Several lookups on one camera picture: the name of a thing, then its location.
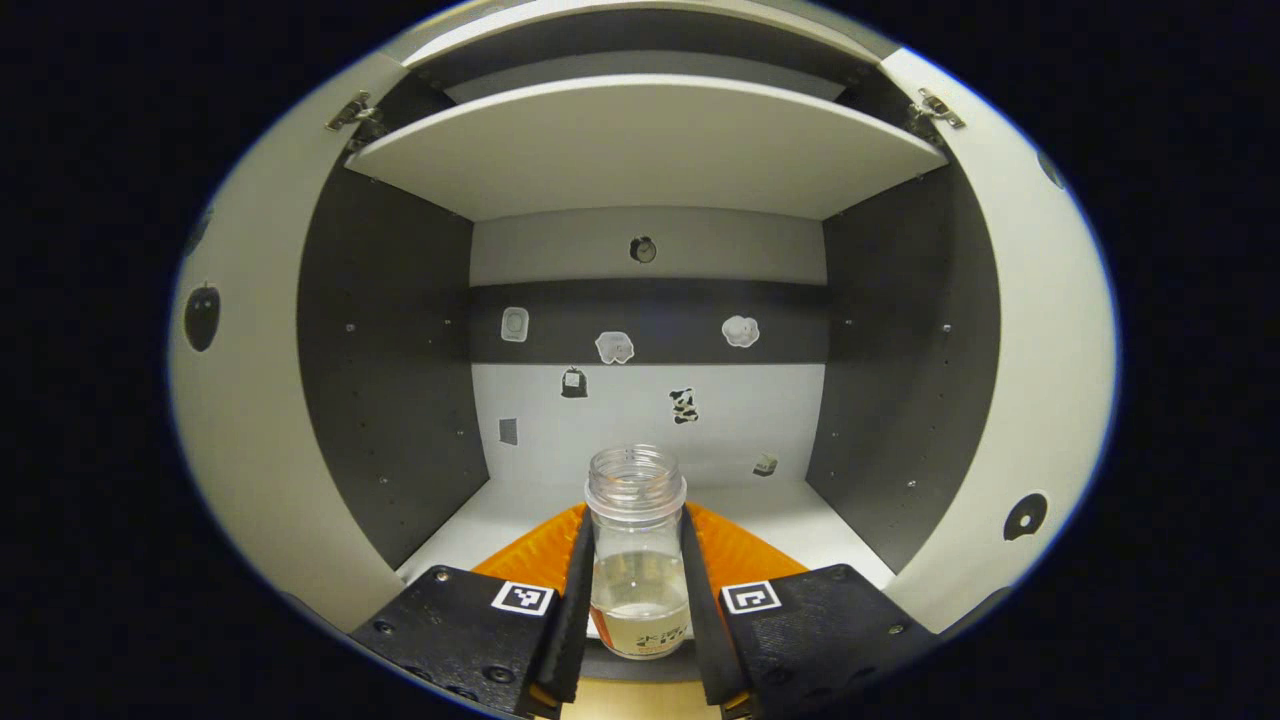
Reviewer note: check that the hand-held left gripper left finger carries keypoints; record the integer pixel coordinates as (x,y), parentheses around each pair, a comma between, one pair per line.
(450,630)

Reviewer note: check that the white and grey cabinet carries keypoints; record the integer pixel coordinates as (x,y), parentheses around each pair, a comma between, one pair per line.
(380,350)

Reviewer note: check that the clear plastic bottle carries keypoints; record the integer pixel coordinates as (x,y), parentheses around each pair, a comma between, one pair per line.
(637,520)

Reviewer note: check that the white cabinet shelf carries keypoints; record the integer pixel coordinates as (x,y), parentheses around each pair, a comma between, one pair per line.
(500,525)
(640,150)

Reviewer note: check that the metal door hinge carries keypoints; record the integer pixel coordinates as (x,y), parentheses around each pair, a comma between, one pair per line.
(935,108)
(352,112)

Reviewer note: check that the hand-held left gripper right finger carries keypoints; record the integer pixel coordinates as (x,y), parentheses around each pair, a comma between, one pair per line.
(820,630)

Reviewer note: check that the white cabinet door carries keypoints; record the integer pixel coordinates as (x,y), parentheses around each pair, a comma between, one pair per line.
(250,450)
(1040,380)

